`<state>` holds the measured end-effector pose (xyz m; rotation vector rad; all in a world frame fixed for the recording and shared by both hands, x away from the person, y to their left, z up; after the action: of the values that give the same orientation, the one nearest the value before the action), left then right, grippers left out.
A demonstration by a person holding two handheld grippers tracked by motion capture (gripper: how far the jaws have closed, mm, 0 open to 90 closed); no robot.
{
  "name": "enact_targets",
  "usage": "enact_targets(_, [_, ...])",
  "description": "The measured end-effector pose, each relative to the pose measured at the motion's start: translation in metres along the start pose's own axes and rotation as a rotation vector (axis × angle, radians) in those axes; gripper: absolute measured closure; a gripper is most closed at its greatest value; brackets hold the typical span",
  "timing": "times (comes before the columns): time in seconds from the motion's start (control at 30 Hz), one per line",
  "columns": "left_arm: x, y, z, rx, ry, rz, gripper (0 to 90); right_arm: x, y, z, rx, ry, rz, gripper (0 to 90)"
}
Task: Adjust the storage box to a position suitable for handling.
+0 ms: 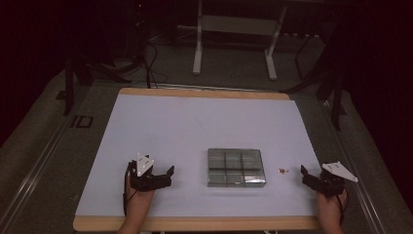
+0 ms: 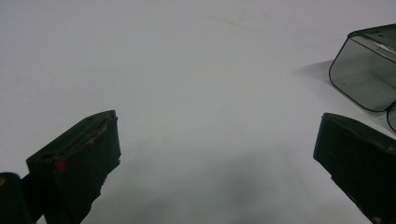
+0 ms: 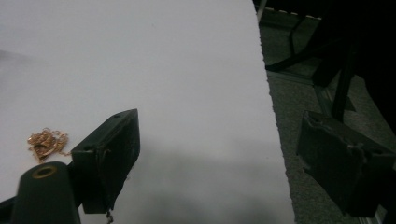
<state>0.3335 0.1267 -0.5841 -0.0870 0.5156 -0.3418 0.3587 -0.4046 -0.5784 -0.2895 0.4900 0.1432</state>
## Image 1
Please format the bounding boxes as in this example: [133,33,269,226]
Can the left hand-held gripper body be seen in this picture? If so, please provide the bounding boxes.
[129,152,168,193]

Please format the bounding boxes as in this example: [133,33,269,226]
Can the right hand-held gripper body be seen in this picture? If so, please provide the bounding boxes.
[311,161,359,198]

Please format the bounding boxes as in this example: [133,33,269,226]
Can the clear plastic compartment box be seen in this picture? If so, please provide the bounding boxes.
[206,147,268,189]

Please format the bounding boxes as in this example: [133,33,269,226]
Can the person's left hand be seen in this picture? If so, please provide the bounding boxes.
[125,176,156,218]

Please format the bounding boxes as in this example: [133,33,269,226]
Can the person's right hand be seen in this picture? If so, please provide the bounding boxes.
[317,188,349,219]

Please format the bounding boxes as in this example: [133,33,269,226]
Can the white table mat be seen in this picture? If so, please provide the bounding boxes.
[74,94,323,217]

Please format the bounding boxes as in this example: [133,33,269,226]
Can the black metal stand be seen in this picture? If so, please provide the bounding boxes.
[56,53,133,117]
[280,62,348,132]

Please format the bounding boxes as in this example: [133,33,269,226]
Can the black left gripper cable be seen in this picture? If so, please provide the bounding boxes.
[122,160,138,217]

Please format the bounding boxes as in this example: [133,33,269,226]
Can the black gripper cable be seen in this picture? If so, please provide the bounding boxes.
[122,160,138,217]
[335,188,351,226]

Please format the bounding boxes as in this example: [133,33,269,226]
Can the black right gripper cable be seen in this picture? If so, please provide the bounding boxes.
[335,188,351,226]

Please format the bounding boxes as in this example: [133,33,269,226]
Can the metal floor rail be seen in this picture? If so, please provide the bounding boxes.
[0,113,77,234]
[319,98,391,234]

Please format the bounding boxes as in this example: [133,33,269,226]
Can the black floor bracket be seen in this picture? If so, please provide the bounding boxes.
[70,114,94,129]

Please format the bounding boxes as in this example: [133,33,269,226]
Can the black floor cables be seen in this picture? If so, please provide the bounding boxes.
[141,40,169,90]

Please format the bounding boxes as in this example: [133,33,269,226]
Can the white metal stand frame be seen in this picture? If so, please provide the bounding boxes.
[192,0,289,82]

